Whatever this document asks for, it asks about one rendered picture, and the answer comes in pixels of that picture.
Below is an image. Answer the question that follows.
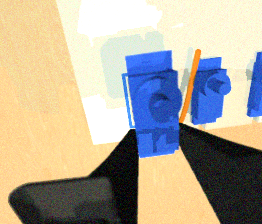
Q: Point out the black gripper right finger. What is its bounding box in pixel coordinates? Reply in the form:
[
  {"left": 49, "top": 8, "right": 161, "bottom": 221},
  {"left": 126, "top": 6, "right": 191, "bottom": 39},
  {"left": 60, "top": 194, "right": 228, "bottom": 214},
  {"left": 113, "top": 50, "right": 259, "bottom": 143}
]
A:
[{"left": 179, "top": 122, "right": 262, "bottom": 224}]

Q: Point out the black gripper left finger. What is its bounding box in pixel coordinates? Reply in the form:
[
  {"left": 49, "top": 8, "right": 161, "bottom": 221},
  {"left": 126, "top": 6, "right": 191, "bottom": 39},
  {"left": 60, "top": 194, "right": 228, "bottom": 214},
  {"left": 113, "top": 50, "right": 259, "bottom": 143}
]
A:
[{"left": 8, "top": 129, "right": 139, "bottom": 224}]

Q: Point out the white flat panel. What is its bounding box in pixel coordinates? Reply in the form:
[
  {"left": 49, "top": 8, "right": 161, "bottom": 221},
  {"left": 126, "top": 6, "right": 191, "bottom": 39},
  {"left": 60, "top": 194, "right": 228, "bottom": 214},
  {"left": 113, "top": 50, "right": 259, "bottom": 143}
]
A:
[{"left": 56, "top": 0, "right": 262, "bottom": 145}]

